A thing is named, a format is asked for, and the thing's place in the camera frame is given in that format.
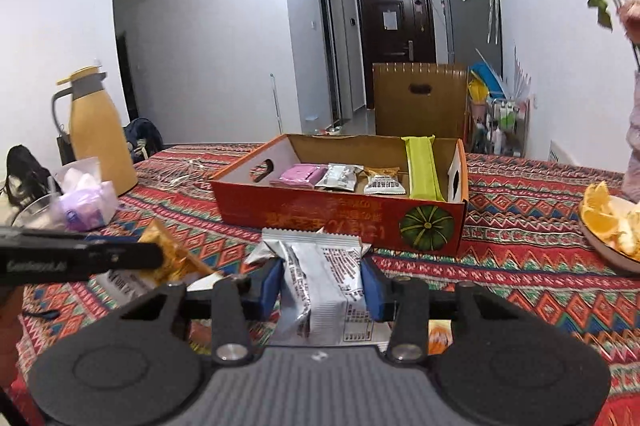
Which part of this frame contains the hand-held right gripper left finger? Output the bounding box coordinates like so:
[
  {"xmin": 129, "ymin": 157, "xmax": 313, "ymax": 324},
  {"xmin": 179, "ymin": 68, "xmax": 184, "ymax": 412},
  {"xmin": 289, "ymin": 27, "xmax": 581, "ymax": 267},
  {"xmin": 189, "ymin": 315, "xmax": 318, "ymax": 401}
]
[{"xmin": 107, "ymin": 257, "xmax": 282, "ymax": 366}]

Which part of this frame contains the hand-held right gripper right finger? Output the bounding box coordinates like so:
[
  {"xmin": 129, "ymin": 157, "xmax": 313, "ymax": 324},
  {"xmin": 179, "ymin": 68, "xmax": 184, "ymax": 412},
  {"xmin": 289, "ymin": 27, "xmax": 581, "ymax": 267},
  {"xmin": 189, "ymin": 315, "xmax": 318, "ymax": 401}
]
[{"xmin": 359, "ymin": 257, "xmax": 533, "ymax": 366}]

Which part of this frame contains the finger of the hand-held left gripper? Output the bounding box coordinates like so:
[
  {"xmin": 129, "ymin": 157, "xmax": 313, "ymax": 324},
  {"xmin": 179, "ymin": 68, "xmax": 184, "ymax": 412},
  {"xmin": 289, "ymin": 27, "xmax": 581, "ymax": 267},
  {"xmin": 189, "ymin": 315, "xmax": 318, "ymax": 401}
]
[{"xmin": 92, "ymin": 242, "xmax": 165, "ymax": 277}]

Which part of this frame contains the white printed-back snack packet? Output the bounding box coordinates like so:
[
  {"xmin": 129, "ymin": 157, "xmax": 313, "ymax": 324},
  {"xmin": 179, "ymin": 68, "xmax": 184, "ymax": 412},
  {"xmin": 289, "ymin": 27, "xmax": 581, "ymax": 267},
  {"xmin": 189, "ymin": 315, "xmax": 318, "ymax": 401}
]
[{"xmin": 244, "ymin": 228, "xmax": 392, "ymax": 348}]

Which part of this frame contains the orange snack packet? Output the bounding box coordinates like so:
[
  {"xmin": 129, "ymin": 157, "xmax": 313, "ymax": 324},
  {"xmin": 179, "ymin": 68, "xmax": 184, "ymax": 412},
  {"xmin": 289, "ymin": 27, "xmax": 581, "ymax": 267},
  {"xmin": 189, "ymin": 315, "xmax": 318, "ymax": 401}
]
[{"xmin": 427, "ymin": 320, "xmax": 454, "ymax": 355}]

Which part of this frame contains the red snack packet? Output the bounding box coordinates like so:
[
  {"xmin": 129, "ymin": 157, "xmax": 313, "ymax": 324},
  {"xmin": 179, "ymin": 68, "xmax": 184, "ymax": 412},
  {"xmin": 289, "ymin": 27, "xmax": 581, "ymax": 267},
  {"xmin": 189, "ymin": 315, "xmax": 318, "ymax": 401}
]
[{"xmin": 188, "ymin": 319, "xmax": 216, "ymax": 355}]

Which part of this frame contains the orange cardboard box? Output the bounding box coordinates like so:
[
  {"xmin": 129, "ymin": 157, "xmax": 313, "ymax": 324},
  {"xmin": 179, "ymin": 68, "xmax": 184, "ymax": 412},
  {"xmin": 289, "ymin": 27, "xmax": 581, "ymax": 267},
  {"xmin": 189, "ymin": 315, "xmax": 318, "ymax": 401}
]
[{"xmin": 208, "ymin": 133, "xmax": 470, "ymax": 256}]

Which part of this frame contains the gold and white snack packet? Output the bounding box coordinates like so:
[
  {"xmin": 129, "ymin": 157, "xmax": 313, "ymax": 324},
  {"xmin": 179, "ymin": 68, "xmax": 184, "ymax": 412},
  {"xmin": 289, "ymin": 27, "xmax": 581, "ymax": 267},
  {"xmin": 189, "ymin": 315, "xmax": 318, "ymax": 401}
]
[{"xmin": 363, "ymin": 168, "xmax": 407, "ymax": 196}]

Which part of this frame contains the person's left forearm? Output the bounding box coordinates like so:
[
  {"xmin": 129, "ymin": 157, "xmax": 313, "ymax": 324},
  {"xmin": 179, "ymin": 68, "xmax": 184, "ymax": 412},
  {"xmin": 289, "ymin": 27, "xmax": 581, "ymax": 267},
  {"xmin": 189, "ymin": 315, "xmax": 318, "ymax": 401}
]
[{"xmin": 0, "ymin": 286, "xmax": 27, "ymax": 360}]

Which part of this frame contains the glass bowl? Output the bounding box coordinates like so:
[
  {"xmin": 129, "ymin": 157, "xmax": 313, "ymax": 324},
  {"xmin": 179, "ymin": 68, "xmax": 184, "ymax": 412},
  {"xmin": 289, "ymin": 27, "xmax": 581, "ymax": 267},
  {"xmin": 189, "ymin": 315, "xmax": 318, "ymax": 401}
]
[{"xmin": 10, "ymin": 193, "xmax": 67, "ymax": 230}]

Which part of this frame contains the tissue pack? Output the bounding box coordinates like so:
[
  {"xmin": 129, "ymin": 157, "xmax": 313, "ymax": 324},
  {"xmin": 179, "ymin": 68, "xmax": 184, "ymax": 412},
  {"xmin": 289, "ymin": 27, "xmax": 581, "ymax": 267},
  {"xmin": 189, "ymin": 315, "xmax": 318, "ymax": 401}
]
[{"xmin": 52, "ymin": 156, "xmax": 120, "ymax": 232}]

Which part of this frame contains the black bag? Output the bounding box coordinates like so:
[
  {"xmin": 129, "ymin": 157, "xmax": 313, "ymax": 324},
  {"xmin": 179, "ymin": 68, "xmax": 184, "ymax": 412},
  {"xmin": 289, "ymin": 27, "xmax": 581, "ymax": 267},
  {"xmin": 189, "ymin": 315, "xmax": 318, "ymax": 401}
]
[{"xmin": 4, "ymin": 144, "xmax": 64, "ymax": 210}]

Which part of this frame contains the silver snack packet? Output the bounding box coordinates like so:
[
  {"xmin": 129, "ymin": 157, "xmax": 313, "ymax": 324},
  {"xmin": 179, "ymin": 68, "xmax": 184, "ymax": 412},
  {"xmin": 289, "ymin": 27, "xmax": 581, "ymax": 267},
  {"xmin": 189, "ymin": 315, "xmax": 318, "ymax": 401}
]
[{"xmin": 314, "ymin": 164, "xmax": 365, "ymax": 192}]

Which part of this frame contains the dark backpack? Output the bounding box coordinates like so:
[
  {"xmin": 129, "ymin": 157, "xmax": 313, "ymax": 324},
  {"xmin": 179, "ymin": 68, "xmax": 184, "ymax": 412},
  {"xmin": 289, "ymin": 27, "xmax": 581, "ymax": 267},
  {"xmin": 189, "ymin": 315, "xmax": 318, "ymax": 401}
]
[{"xmin": 122, "ymin": 118, "xmax": 165, "ymax": 160}]

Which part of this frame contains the yellow thermos jug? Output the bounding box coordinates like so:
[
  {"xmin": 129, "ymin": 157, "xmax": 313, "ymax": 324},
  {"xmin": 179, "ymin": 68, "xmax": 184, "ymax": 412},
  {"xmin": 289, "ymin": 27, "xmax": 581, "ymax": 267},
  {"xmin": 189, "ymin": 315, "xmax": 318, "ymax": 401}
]
[{"xmin": 52, "ymin": 66, "xmax": 139, "ymax": 198}]

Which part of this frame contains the long green snack packet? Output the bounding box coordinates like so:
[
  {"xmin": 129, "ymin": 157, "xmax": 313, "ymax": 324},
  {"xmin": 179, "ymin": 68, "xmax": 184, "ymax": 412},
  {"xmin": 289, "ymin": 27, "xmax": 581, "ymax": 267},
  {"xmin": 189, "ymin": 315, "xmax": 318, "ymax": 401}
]
[{"xmin": 401, "ymin": 134, "xmax": 448, "ymax": 202}]

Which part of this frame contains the brown cardboard box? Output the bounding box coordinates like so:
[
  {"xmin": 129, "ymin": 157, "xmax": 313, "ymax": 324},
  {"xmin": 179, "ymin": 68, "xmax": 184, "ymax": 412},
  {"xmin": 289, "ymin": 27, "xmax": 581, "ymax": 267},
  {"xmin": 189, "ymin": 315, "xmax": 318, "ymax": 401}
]
[{"xmin": 372, "ymin": 62, "xmax": 471, "ymax": 140}]

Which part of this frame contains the white pole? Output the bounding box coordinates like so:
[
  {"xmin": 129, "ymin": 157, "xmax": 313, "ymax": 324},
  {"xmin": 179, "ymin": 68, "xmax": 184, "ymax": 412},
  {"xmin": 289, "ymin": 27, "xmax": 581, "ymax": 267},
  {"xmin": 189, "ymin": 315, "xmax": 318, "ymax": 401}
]
[{"xmin": 269, "ymin": 73, "xmax": 284, "ymax": 133}]

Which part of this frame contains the storage rack with bottles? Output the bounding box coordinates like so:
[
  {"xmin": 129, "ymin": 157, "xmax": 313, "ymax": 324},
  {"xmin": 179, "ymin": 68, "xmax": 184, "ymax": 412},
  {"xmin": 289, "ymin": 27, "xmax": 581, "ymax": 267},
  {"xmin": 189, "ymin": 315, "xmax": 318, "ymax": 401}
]
[{"xmin": 469, "ymin": 95, "xmax": 531, "ymax": 158}]

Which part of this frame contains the brown plate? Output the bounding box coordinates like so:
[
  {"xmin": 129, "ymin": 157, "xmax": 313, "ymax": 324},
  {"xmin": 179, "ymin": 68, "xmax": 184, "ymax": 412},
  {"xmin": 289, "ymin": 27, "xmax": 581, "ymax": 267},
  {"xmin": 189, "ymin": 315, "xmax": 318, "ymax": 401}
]
[{"xmin": 578, "ymin": 193, "xmax": 640, "ymax": 277}]

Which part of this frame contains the blue dustpan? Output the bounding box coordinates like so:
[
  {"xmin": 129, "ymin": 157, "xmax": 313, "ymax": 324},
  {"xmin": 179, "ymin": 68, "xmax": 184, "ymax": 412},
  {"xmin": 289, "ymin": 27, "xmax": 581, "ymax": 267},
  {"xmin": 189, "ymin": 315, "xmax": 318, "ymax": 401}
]
[{"xmin": 470, "ymin": 62, "xmax": 506, "ymax": 100}]

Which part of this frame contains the dark brown door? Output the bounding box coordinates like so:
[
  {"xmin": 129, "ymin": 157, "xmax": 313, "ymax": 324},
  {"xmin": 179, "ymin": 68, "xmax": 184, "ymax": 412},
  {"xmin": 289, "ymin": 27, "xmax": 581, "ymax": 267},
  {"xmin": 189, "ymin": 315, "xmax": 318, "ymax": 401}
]
[{"xmin": 355, "ymin": 0, "xmax": 437, "ymax": 110}]

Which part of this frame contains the pale pink paper decoration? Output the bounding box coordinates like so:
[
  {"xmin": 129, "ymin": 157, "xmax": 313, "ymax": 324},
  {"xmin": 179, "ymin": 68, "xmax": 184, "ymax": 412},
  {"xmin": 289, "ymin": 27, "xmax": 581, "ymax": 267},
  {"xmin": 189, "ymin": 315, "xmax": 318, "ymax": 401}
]
[{"xmin": 512, "ymin": 43, "xmax": 532, "ymax": 98}]

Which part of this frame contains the grey refrigerator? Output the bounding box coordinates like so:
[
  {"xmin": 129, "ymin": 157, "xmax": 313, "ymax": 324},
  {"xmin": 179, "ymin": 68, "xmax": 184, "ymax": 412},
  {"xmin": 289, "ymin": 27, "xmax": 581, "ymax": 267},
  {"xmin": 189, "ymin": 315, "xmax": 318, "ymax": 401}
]
[{"xmin": 441, "ymin": 0, "xmax": 504, "ymax": 68}]

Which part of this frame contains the pink vase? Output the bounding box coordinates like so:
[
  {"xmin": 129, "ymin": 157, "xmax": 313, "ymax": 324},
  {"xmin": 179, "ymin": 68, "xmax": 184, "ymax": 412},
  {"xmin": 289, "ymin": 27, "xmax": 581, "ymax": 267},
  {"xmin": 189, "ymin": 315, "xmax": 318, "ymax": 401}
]
[{"xmin": 621, "ymin": 68, "xmax": 640, "ymax": 204}]

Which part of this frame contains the folded umbrella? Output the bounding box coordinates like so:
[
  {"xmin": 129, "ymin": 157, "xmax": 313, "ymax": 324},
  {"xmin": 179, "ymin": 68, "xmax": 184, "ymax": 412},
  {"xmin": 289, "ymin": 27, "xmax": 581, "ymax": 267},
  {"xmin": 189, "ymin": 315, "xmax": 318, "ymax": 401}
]
[{"xmin": 487, "ymin": 0, "xmax": 501, "ymax": 45}]

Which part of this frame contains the white cable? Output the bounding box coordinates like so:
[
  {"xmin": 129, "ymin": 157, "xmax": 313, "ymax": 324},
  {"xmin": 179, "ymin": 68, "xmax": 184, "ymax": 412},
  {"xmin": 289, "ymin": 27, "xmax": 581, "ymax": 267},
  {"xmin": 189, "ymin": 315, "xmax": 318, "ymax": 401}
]
[{"xmin": 164, "ymin": 155, "xmax": 227, "ymax": 185}]

